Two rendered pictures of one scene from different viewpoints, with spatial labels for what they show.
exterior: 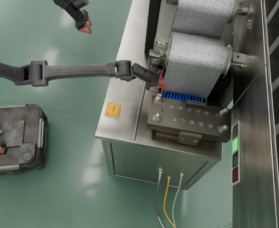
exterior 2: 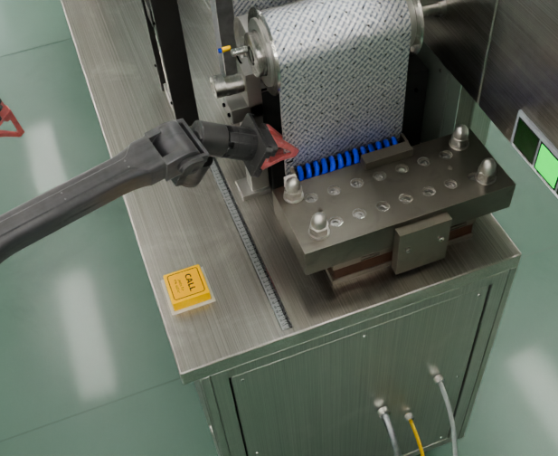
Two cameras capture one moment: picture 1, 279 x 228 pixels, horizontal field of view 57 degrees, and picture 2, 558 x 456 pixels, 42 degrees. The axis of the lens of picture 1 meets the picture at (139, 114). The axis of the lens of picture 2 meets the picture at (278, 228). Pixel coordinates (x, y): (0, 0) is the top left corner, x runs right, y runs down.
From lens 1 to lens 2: 0.33 m
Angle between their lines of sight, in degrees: 17
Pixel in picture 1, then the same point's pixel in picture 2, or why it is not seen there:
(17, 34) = not seen: outside the picture
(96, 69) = (109, 175)
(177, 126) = (379, 223)
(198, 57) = (343, 23)
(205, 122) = (437, 181)
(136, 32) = (128, 97)
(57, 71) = (6, 228)
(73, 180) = not seen: outside the picture
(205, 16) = not seen: outside the picture
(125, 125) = (242, 308)
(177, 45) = (281, 18)
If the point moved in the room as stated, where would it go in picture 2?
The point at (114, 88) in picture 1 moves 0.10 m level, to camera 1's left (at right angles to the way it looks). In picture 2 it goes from (158, 240) to (108, 259)
